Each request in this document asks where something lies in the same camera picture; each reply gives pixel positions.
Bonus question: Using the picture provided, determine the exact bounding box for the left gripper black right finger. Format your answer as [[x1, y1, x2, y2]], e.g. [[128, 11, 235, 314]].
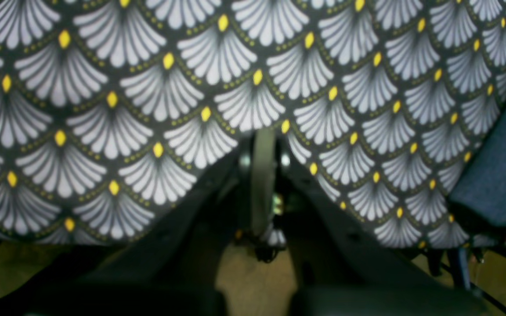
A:
[[277, 145, 488, 316]]

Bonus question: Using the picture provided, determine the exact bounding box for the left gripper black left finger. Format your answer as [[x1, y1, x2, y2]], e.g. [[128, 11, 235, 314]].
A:
[[25, 128, 276, 316]]

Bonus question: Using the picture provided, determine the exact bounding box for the fan-patterned tablecloth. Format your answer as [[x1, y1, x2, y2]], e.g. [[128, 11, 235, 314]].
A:
[[0, 0, 506, 248]]

